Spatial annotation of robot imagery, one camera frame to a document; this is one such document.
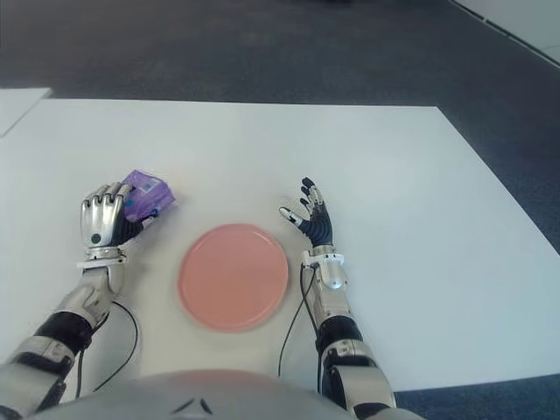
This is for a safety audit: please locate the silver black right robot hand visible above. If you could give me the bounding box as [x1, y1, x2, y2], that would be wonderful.
[278, 176, 335, 249]

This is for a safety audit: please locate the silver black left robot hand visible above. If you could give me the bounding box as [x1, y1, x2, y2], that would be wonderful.
[80, 182, 155, 251]

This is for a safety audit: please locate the purple tissue paper pack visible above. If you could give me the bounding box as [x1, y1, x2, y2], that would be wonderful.
[120, 169, 179, 222]

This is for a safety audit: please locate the round pink plate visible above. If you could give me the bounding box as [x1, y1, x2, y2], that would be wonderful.
[177, 222, 291, 333]

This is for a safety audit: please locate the white side table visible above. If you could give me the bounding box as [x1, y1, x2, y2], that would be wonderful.
[0, 87, 53, 137]

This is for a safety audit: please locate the silver robot torso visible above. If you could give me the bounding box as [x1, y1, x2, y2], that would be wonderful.
[34, 368, 351, 420]

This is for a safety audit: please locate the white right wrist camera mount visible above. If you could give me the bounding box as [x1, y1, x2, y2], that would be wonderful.
[300, 249, 345, 268]

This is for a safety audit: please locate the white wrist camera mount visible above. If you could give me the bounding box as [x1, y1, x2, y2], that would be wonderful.
[76, 256, 129, 271]
[300, 249, 345, 268]

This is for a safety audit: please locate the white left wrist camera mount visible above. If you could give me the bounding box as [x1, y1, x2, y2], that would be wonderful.
[76, 256, 129, 271]

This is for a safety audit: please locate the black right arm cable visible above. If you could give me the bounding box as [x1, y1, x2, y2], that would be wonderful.
[276, 263, 321, 391]

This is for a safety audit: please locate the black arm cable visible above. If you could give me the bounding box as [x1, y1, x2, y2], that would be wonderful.
[76, 300, 139, 395]
[276, 263, 321, 391]

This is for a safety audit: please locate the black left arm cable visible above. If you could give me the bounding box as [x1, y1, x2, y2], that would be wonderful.
[76, 300, 139, 395]

